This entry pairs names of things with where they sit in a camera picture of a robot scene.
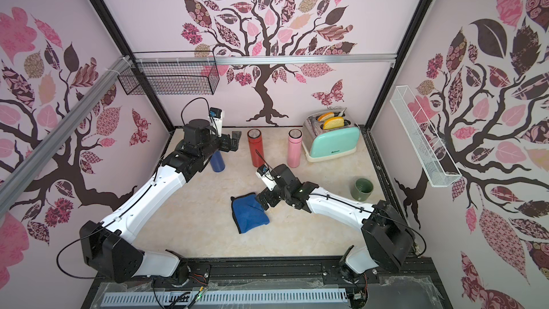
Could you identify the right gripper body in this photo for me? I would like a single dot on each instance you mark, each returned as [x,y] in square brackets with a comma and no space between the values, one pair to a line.
[269,195]

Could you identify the aluminium rail left wall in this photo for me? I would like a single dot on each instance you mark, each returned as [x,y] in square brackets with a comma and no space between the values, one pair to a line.
[20,179]

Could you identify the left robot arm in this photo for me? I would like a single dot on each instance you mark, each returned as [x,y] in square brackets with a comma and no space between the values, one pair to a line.
[108,247]

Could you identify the red thermos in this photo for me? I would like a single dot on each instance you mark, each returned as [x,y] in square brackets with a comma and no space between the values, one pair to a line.
[254,138]

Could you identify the aluminium rail back wall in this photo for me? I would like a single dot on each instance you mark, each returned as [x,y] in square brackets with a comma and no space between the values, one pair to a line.
[304,59]

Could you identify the pink thermos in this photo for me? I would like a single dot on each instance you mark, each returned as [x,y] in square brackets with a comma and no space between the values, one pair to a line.
[295,138]

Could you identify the green ceramic cup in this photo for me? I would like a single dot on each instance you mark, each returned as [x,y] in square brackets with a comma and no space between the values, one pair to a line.
[362,189]

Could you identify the black wire basket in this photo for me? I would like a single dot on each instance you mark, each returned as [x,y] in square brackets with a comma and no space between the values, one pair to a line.
[172,75]

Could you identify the toast slice rear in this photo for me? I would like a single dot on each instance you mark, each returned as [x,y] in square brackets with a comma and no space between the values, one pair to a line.
[326,116]

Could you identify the aluminium rail wall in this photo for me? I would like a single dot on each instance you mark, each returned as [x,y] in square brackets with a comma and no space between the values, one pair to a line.
[304,59]
[20,179]

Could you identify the white slotted cable duct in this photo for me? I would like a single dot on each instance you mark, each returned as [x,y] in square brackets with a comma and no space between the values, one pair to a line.
[223,297]

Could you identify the toast slice front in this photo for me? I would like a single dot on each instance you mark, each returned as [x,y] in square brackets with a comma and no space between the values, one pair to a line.
[333,123]

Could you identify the blue microfiber cloth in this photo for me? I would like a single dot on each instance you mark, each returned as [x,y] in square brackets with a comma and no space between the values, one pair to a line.
[248,213]

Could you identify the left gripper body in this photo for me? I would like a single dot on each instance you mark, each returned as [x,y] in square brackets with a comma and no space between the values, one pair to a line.
[229,141]

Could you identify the white wire shelf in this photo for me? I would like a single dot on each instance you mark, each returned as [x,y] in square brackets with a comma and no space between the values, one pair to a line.
[414,113]

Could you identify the blue thermos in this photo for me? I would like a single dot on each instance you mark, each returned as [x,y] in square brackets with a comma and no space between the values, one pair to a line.
[217,163]

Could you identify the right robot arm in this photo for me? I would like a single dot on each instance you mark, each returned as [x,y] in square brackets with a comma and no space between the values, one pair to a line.
[388,239]

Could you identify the mint green toaster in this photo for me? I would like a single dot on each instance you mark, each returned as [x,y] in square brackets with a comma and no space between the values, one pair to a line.
[322,145]

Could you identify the toast slice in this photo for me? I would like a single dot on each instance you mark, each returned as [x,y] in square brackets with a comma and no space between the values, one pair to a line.
[333,123]
[326,116]

